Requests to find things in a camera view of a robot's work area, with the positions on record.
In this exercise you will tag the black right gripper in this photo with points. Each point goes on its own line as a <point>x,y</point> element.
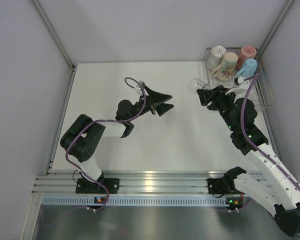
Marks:
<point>219,92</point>

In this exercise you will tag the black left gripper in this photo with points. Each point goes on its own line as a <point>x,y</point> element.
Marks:
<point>154,98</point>

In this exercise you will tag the clear glass cup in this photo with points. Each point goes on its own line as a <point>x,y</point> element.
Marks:
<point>258,106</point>
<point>196,84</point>

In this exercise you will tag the beige tall patterned mug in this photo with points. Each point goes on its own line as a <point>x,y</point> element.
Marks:
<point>225,69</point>

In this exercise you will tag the white mug orange inside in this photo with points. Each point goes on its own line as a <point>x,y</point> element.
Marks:
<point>215,57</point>

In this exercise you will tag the light blue white cup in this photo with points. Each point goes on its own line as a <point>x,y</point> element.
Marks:
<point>248,68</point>

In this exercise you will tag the pink patterned mug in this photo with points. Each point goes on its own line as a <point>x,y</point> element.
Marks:
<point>246,52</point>

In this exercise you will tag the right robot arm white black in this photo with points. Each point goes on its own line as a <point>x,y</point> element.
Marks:
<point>282,198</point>

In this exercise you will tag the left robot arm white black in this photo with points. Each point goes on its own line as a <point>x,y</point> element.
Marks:
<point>80,141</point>

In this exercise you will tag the metal wire dish rack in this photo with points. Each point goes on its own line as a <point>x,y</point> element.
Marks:
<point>262,91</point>

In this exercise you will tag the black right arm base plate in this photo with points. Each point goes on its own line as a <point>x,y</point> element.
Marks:
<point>218,187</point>

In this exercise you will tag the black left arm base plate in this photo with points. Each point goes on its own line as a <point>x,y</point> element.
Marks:
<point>85,186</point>

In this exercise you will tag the grey slotted cable duct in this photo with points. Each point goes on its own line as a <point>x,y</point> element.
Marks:
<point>140,201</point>

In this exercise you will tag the aluminium mounting rail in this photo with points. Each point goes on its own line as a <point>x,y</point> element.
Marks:
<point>146,183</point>

